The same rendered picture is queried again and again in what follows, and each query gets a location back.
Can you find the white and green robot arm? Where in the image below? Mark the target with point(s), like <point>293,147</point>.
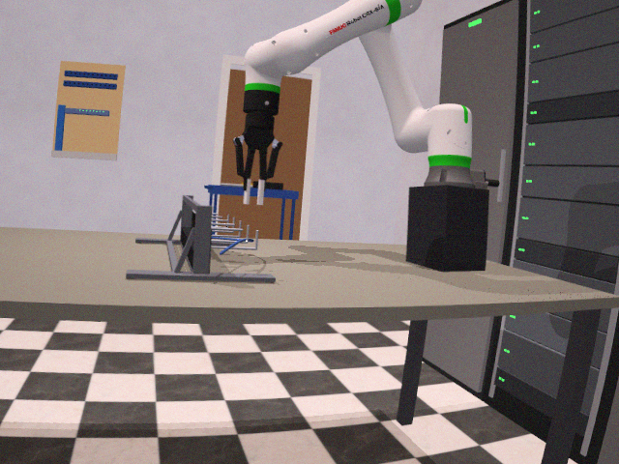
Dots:
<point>447,128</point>

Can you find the grey patch panel rack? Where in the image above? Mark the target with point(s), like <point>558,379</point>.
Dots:
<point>198,258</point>

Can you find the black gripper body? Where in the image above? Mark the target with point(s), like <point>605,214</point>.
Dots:
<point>259,125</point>

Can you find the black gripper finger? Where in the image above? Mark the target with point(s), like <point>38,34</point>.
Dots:
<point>263,166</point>
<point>238,141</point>

